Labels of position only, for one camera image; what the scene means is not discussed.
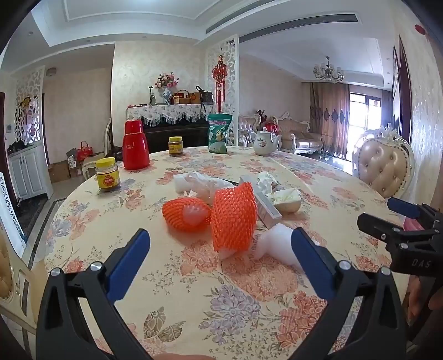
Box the white lattice screen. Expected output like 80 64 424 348
14 66 45 146
204 35 240 146

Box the dark handbag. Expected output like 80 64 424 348
195 86 214 103

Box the white floor cabinet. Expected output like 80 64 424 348
7 143 47 201

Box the dark wooden door frame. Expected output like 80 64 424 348
393 35 412 144

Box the brown patterned curtain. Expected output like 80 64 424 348
310 82 350 160

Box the beige tufted dining chair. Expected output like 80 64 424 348
353 125 416 199

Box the orange foam net sleeve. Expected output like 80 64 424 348
162 198 212 233
211 182 257 252

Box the red thermos flask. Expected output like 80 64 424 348
123 119 150 171

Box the white porcelain teapot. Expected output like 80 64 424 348
249 127 282 156

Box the white dining chair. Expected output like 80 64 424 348
82 118 115 179

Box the white plastic bag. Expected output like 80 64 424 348
173 171 238 205

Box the vase of pink flowers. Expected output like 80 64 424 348
154 73 181 104

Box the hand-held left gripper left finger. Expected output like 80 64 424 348
36 228 151 360

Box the crystal chandelier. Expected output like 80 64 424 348
313 55 345 84

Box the silver cardboard box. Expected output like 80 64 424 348
239 175 282 229

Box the cream carved sofa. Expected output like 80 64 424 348
277 111 324 155

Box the balcony glass door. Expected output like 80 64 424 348
349 92 383 160

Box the yellow-lid glass jar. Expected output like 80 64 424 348
95 157 120 192
168 136 184 157

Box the red knot wall ornament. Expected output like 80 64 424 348
212 48 229 113

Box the green snack bag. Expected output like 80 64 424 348
208 114 233 155

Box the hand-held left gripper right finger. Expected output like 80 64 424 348
291 227 407 360

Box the white lace cloth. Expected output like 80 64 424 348
126 104 215 127

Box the red handbag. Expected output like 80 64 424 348
77 141 94 161

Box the black piano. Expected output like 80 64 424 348
142 119 212 155

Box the white foam sheet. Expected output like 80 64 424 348
219 227 314 274

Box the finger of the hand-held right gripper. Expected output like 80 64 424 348
357 213 415 245
387 197 434 222

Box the person's right hand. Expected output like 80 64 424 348
406 275 443 321

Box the crumpled white paper packet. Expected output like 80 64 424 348
256 171 282 193

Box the beige paper packet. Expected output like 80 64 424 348
266 189 302 212

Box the cream carved dining chair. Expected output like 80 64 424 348
0 225 45 333

